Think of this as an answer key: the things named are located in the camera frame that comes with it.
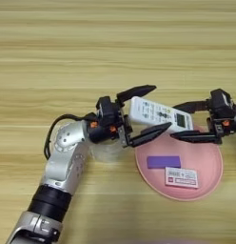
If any white remote control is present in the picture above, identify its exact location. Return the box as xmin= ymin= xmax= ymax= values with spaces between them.
xmin=128 ymin=96 xmax=194 ymax=134

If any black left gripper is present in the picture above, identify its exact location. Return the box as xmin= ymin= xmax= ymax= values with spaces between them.
xmin=88 ymin=84 xmax=172 ymax=149

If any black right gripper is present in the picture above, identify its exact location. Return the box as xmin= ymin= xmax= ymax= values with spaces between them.
xmin=169 ymin=100 xmax=236 ymax=145

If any gripper small black box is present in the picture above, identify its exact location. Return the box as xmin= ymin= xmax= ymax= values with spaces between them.
xmin=95 ymin=95 xmax=120 ymax=128
xmin=208 ymin=88 xmax=234 ymax=119

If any left gripper small black box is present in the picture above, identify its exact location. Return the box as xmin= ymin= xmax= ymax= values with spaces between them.
xmin=95 ymin=95 xmax=120 ymax=128

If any small white pink box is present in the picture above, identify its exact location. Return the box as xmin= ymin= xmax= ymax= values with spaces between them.
xmin=164 ymin=166 xmax=200 ymax=189

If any purple rectangular block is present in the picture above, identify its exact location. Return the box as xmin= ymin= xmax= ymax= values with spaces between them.
xmin=146 ymin=155 xmax=182 ymax=170

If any right gripper small black box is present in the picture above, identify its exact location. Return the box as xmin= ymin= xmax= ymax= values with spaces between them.
xmin=208 ymin=88 xmax=234 ymax=119

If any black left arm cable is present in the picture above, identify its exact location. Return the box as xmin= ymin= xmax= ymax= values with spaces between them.
xmin=43 ymin=112 xmax=99 ymax=160

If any pink round plate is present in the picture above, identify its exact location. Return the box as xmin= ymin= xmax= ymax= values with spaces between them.
xmin=134 ymin=124 xmax=225 ymax=202

